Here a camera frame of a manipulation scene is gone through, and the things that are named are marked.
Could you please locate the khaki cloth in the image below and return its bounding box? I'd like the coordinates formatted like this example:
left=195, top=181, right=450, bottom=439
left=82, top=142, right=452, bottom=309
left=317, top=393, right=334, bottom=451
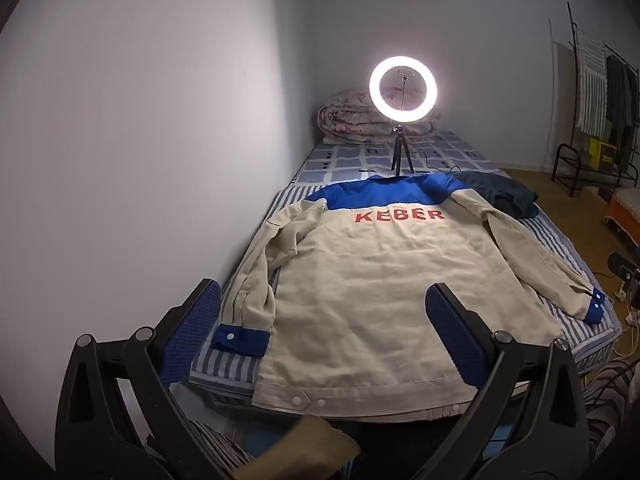
left=252, top=414, right=361, bottom=480

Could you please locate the beige and blue jacket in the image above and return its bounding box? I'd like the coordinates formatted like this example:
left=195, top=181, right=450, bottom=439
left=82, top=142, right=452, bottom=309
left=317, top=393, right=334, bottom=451
left=210, top=172, right=608, bottom=423

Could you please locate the black metal clothes rack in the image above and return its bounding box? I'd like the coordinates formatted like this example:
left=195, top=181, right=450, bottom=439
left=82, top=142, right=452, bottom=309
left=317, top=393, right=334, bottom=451
left=550, top=2, right=640, bottom=198

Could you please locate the black cable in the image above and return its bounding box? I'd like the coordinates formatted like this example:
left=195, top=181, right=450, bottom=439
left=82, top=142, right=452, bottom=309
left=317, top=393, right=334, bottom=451
left=360, top=152, right=461, bottom=176

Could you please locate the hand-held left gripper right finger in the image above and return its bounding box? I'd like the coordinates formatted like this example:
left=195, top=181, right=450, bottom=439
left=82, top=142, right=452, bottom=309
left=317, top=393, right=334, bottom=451
left=415, top=282, right=591, bottom=480

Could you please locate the small black device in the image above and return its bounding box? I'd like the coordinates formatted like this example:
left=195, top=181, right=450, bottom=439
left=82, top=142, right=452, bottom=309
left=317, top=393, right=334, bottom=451
left=607, top=252, right=640, bottom=311

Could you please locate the blue checkered bed sheet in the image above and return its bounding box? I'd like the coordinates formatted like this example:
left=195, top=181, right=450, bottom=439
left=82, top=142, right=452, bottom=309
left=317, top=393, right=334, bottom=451
left=292, top=130, right=511, bottom=186

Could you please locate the yellow box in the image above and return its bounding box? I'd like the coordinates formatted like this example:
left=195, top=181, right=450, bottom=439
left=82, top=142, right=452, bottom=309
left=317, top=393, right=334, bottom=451
left=587, top=137, right=618, bottom=167

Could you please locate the zebra-striped cloth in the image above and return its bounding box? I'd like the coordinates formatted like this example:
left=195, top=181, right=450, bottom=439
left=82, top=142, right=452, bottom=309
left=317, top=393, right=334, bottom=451
left=580, top=355, right=640, bottom=466

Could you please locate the dark blue clothing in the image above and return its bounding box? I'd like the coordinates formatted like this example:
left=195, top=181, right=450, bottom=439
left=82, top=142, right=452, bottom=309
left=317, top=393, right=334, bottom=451
left=445, top=170, right=541, bottom=220

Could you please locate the orange-edged cushion seat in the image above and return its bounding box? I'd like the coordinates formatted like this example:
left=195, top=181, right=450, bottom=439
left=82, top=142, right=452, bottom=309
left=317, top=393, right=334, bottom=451
left=602, top=187, right=640, bottom=241

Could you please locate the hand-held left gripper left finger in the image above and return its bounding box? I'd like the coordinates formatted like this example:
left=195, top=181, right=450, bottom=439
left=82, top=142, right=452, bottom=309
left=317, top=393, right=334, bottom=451
left=54, top=278, right=241, bottom=480

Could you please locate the white striped towel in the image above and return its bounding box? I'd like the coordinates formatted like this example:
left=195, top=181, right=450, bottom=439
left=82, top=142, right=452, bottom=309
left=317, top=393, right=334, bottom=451
left=574, top=27, right=608, bottom=131

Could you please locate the black mini tripod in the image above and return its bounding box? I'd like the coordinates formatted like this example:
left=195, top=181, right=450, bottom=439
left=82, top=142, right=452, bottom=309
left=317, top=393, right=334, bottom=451
left=390, top=125, right=416, bottom=177

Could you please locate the blue white striped blanket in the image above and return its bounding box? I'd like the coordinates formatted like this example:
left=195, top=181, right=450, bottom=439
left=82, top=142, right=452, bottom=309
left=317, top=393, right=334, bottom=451
left=189, top=180, right=623, bottom=406

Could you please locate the rolled floral quilt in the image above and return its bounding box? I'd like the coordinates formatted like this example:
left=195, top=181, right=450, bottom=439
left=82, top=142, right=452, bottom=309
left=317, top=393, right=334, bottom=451
left=317, top=88, right=443, bottom=145

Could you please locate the white floor cable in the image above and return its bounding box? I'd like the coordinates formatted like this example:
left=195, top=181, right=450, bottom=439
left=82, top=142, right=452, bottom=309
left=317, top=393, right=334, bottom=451
left=612, top=290, right=640, bottom=361

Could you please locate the dark hanging garment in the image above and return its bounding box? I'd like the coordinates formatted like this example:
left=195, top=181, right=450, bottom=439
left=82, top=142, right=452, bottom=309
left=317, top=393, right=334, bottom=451
left=605, top=55, right=640, bottom=171

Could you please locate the white ring light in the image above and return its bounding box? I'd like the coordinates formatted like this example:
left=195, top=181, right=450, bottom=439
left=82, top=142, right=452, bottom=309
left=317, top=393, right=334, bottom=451
left=369, top=55, right=440, bottom=126

